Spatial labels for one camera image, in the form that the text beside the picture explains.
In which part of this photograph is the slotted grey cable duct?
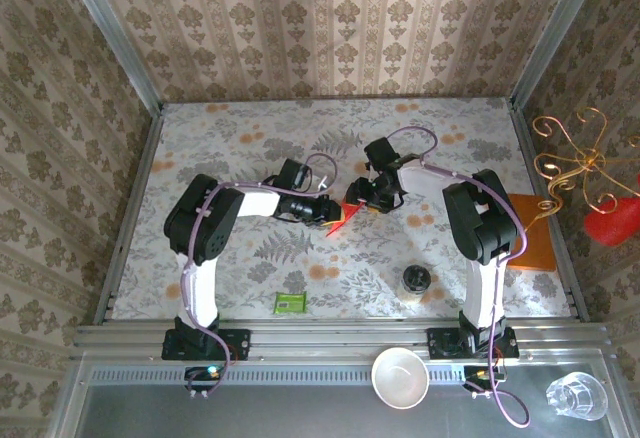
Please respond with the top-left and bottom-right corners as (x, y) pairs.
(88, 367), (469, 387)

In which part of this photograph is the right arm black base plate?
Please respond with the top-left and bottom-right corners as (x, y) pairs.
(426, 326), (520, 360)

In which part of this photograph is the grey metal shelf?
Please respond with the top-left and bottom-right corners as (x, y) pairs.
(47, 355), (634, 438)

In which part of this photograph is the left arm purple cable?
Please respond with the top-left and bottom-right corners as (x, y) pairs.
(179, 151), (340, 399)

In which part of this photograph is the green packet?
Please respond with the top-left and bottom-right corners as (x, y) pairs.
(273, 291), (308, 316)

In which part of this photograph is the aluminium front rail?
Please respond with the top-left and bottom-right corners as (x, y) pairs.
(73, 318), (615, 362)

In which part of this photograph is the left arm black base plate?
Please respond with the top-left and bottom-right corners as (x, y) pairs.
(160, 328), (252, 362)

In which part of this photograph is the white bowl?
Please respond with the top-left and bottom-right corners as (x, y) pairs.
(370, 347), (431, 411)

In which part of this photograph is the orange wooden board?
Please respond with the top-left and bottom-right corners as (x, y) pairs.
(506, 193), (558, 273)

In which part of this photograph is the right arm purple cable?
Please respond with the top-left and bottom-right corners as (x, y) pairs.
(388, 126), (531, 429)

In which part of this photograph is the aluminium frame post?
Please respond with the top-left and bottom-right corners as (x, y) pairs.
(57, 0), (166, 115)
(508, 0), (610, 109)

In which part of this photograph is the red heart decoration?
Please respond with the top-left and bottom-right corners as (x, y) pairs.
(583, 172), (640, 248)

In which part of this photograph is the aluminium side rail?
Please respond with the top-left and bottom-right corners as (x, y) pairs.
(507, 97), (592, 323)
(92, 102), (167, 327)

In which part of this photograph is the gold wire ornament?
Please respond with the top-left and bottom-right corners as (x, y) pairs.
(522, 106), (640, 234)

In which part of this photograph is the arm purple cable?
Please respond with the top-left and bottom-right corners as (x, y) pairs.
(388, 126), (531, 429)
(179, 151), (340, 399)

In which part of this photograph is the clear drinking glass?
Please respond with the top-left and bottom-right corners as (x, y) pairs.
(544, 371), (610, 423)

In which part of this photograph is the jar with black lid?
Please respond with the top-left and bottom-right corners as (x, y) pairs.
(401, 264), (433, 305)

